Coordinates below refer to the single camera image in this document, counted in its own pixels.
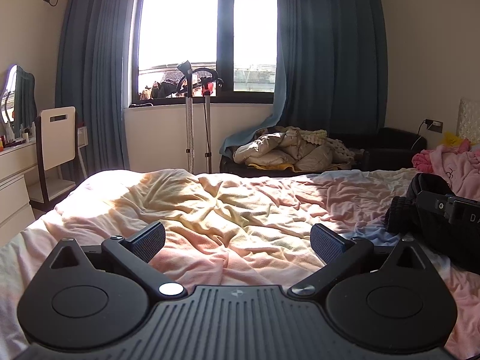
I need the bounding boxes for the black pants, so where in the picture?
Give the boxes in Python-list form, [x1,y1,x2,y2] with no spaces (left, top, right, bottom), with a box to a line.
[384,173,479,274]

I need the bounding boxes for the pink clothes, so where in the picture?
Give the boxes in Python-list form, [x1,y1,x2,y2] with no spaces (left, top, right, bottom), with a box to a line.
[412,141,480,201]

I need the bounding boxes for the yellow plush toy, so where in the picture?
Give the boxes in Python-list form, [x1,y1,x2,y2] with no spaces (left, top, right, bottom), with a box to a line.
[440,132,464,147]

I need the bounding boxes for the white padded headboard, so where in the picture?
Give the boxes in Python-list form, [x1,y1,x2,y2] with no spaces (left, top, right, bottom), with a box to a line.
[456,97,480,144]

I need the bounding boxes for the black sofa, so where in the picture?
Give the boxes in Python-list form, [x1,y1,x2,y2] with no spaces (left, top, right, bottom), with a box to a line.
[220,127,427,178]

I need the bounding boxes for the pastel bed sheet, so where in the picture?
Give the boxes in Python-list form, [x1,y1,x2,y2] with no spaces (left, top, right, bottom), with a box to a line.
[0,167,480,360]

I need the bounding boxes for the cream knitted blanket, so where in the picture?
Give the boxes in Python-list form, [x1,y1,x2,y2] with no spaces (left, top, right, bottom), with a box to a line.
[300,129,355,168]

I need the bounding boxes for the beige puffer jacket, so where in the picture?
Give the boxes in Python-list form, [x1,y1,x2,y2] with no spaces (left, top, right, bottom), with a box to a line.
[233,127,334,173]

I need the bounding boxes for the white dresser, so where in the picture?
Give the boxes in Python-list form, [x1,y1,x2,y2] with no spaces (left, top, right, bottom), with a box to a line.
[0,141,37,246]

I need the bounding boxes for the white chair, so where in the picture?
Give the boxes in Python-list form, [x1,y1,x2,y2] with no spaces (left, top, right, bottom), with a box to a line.
[28,106,80,212]

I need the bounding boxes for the wavy mirror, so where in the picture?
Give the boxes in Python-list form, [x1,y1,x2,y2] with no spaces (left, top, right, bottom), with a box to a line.
[1,64,38,138]

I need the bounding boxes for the right teal curtain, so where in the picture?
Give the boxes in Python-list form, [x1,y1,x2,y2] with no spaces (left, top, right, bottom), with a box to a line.
[219,0,389,156]

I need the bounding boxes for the teal curtain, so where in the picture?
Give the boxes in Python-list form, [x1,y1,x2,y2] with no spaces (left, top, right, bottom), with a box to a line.
[219,0,389,156]
[55,0,133,174]

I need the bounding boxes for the left teal curtain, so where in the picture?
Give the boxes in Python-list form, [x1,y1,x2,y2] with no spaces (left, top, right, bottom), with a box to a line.
[55,0,133,174]

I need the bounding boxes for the silver tripod stand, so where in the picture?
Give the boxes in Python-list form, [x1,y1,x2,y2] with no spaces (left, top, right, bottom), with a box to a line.
[175,59,225,176]

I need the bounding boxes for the wall socket with charger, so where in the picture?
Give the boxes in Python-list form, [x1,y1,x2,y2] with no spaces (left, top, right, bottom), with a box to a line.
[411,119,443,150]

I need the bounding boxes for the window frame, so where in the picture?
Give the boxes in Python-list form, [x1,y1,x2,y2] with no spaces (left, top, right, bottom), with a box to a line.
[130,0,278,104]

